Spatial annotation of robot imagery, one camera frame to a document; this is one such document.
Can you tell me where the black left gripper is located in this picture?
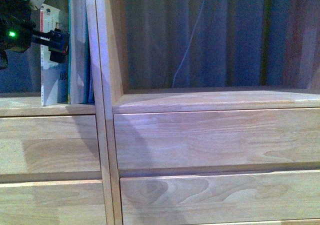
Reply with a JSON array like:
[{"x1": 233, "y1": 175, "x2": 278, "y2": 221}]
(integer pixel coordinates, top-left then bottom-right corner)
[{"x1": 0, "y1": 0, "x2": 70, "y2": 69}]

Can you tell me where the white paperback book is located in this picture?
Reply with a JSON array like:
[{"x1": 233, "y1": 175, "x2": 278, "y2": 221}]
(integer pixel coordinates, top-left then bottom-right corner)
[{"x1": 39, "y1": 4, "x2": 69, "y2": 106}]

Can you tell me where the left wooden shelf unit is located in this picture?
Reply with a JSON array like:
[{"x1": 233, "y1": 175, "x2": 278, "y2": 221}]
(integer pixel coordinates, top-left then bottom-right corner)
[{"x1": 0, "y1": 0, "x2": 121, "y2": 225}]

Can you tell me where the wooden shelf unit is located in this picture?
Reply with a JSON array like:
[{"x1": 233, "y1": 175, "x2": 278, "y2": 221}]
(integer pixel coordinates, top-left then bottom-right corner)
[
  {"x1": 0, "y1": 0, "x2": 121, "y2": 225},
  {"x1": 106, "y1": 0, "x2": 320, "y2": 225}
]

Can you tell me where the right wooden shelf unit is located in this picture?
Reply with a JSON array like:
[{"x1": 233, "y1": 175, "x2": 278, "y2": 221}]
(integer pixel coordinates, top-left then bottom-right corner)
[{"x1": 106, "y1": 0, "x2": 320, "y2": 225}]

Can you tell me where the teal hardcover book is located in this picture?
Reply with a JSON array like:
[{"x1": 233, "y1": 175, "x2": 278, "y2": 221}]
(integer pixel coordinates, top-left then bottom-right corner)
[{"x1": 68, "y1": 0, "x2": 90, "y2": 105}]

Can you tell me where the grey pleated curtain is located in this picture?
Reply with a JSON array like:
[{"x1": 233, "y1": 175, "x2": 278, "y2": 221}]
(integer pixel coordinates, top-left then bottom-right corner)
[{"x1": 0, "y1": 0, "x2": 298, "y2": 94}]

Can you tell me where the thin white cable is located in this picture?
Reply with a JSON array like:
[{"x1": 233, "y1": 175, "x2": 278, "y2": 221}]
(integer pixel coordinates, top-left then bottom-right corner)
[{"x1": 171, "y1": 0, "x2": 207, "y2": 88}]

